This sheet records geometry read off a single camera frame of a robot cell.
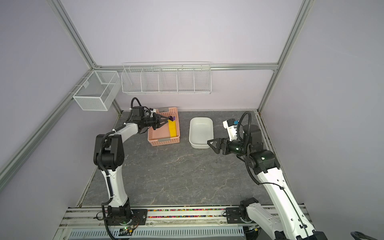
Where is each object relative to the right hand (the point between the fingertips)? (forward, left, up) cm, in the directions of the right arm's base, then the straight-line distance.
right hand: (214, 142), depth 68 cm
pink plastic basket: (+24, +34, -28) cm, 50 cm away
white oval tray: (+27, +6, -26) cm, 38 cm away
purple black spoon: (+40, +28, -27) cm, 55 cm away
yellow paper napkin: (+34, +28, -28) cm, 52 cm away
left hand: (+26, +26, -13) cm, 39 cm away
